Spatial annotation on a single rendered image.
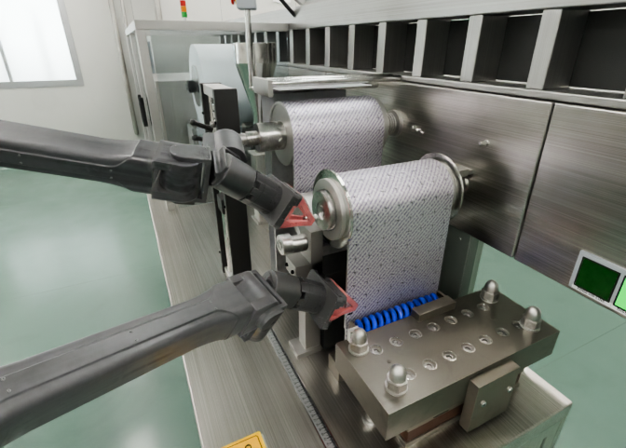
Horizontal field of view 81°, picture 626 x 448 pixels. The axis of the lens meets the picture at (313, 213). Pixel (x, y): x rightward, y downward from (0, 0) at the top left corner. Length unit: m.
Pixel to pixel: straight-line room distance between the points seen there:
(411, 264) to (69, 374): 0.59
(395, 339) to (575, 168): 0.42
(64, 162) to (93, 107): 5.53
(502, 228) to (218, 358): 0.66
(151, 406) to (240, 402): 1.29
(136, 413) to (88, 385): 1.65
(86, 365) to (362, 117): 0.71
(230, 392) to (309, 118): 0.58
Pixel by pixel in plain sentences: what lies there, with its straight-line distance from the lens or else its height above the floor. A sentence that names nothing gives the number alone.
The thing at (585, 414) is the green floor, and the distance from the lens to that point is 2.27.
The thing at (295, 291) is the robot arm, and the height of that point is 1.16.
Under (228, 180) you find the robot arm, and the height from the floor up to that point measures 1.34.
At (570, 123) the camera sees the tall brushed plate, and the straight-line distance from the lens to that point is 0.73.
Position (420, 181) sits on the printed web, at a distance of 0.72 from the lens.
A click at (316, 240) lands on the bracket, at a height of 1.18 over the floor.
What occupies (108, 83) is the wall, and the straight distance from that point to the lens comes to 6.07.
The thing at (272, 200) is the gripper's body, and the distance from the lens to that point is 0.60.
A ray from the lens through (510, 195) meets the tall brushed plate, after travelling 0.80.
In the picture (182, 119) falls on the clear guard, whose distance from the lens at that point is 1.55.
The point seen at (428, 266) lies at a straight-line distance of 0.81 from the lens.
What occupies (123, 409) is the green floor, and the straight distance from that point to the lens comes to 2.11.
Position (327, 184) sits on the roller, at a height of 1.30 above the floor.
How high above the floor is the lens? 1.53
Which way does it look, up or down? 25 degrees down
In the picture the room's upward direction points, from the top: straight up
